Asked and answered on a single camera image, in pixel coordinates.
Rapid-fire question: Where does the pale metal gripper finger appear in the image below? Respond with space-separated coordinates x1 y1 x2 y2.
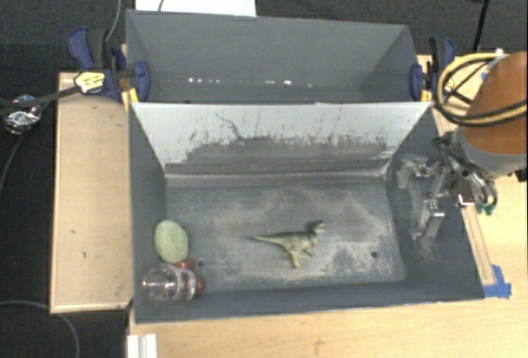
396 158 431 189
410 200 446 243

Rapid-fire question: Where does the green toy dinosaur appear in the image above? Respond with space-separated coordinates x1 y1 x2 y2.
248 219 327 271

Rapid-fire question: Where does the grey metal bin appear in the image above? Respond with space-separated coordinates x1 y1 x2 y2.
125 8 486 324

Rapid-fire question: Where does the pale green egg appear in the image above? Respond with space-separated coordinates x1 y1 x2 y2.
153 219 190 265

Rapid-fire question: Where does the clear plastic bottle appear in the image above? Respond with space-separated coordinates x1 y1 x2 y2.
141 263 206 304

